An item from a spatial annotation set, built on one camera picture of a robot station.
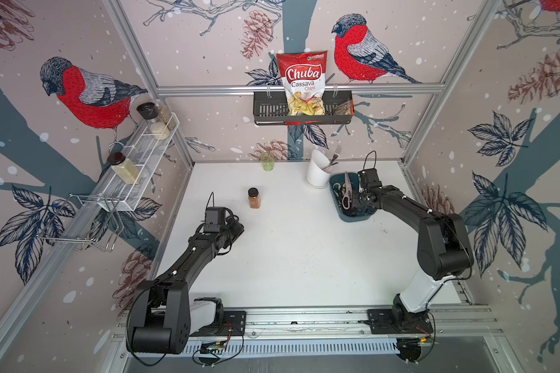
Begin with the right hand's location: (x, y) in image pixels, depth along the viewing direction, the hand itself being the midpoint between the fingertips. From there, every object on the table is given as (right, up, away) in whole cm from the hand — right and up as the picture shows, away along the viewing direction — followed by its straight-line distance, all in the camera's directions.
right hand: (357, 196), depth 97 cm
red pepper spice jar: (-45, -2, +2) cm, 45 cm away
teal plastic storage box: (-6, +4, +10) cm, 12 cm away
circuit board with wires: (-53, -45, -26) cm, 75 cm away
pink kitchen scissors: (-5, -2, 0) cm, 5 cm away
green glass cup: (-40, +17, +21) cm, 49 cm away
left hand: (-47, -9, -8) cm, 48 cm away
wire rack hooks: (-87, -10, -35) cm, 94 cm away
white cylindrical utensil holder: (-17, +11, +1) cm, 20 cm away
